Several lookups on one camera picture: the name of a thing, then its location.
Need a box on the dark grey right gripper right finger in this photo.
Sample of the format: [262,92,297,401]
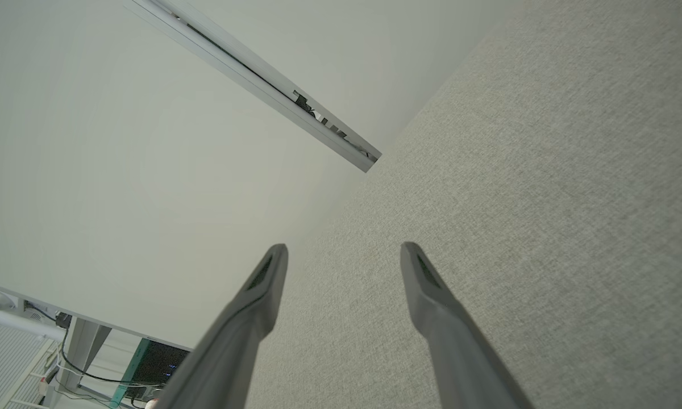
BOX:
[400,242,535,409]

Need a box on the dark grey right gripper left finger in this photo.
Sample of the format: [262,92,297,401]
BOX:
[155,244,289,409]

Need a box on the black computer case teal trim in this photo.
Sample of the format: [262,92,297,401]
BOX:
[109,337,191,407]

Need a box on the grey desk leg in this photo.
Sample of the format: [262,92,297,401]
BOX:
[63,317,113,375]

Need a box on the white round tube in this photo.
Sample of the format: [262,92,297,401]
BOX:
[0,303,66,341]

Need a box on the white slatted panel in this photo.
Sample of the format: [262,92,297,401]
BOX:
[0,317,55,409]

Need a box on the black floor cable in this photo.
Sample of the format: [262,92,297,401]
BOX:
[56,311,165,391]

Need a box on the grey aluminium partition post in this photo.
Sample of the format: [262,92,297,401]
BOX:
[124,0,382,173]

